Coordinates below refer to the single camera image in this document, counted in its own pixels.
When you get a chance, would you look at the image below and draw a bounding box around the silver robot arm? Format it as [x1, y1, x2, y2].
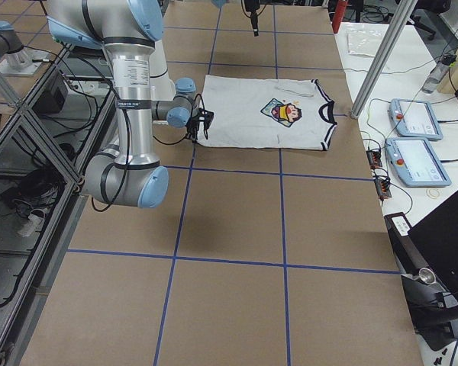
[0, 1, 169, 59]
[47, 1, 214, 208]

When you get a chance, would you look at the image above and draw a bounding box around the clear water bottle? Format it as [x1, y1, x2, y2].
[421, 62, 450, 94]

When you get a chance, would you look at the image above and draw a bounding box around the red cylinder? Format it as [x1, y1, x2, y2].
[331, 0, 348, 34]

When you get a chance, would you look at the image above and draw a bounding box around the black laptop computer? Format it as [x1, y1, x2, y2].
[408, 190, 458, 300]

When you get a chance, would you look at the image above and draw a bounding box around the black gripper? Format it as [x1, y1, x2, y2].
[240, 0, 260, 37]
[185, 108, 214, 144]

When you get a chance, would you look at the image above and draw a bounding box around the lower blue teach pendant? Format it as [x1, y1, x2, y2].
[385, 137, 451, 188]

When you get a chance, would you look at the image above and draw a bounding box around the upper blue teach pendant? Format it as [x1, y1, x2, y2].
[389, 98, 443, 141]

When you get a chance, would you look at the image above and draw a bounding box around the aluminium frame post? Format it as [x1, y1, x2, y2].
[350, 0, 418, 119]

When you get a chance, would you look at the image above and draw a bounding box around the grey cartoon print t-shirt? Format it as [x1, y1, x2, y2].
[198, 75, 337, 151]

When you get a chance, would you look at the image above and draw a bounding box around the clear plastic bag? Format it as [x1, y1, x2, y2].
[347, 30, 384, 57]

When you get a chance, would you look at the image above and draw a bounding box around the blue teach pendant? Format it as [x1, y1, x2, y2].
[385, 137, 451, 188]
[389, 98, 443, 141]

